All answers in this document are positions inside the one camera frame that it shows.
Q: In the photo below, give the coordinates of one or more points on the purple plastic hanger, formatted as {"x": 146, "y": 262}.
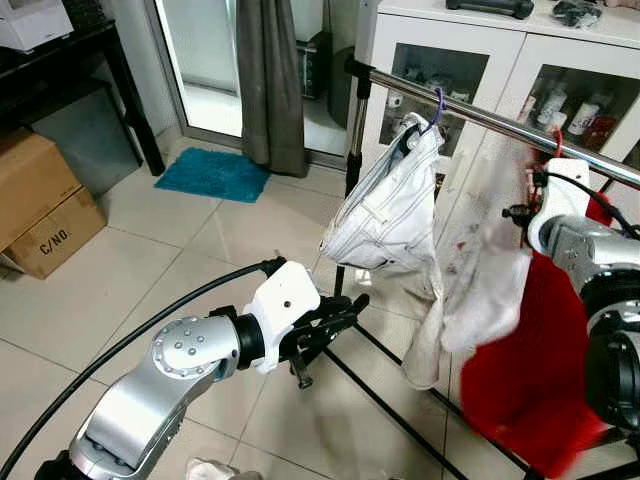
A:
{"x": 441, "y": 105}

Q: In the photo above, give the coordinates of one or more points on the stained white garment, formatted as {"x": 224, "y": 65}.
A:
{"x": 480, "y": 270}

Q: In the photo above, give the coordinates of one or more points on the white shorts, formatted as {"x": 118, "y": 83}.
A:
{"x": 385, "y": 215}

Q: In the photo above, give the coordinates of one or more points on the red garment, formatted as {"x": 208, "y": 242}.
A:
{"x": 530, "y": 370}

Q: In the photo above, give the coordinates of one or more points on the white glass-door cabinet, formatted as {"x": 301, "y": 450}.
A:
{"x": 520, "y": 45}

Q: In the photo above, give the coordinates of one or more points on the teal floor mat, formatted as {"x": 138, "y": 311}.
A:
{"x": 210, "y": 175}

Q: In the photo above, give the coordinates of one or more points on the black bar-shaped device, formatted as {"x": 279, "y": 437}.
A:
{"x": 490, "y": 8}

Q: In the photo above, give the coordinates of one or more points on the dark crumpled item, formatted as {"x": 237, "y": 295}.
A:
{"x": 577, "y": 12}

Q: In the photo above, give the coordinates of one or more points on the grey curtain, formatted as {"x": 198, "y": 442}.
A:
{"x": 270, "y": 90}

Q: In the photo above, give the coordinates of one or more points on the cardboard box with C/NO print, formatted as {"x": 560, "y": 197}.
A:
{"x": 70, "y": 235}

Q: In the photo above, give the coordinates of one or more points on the glass sliding door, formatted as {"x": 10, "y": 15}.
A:
{"x": 200, "y": 60}

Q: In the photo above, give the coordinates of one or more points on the grey board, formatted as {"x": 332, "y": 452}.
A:
{"x": 90, "y": 140}

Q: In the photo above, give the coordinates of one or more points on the plain cardboard box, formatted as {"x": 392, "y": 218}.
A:
{"x": 35, "y": 180}

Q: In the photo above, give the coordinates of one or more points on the black table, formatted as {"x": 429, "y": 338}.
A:
{"x": 60, "y": 60}

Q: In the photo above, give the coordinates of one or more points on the white printer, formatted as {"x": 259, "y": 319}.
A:
{"x": 30, "y": 22}

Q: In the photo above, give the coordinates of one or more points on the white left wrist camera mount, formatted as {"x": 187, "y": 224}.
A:
{"x": 280, "y": 300}

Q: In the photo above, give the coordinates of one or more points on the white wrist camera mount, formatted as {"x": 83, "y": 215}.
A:
{"x": 280, "y": 300}
{"x": 565, "y": 185}

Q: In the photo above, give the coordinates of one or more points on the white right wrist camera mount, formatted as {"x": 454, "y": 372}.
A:
{"x": 565, "y": 185}

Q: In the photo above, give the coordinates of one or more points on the black clothes rack chrome rail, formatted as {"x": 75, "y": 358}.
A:
{"x": 480, "y": 117}

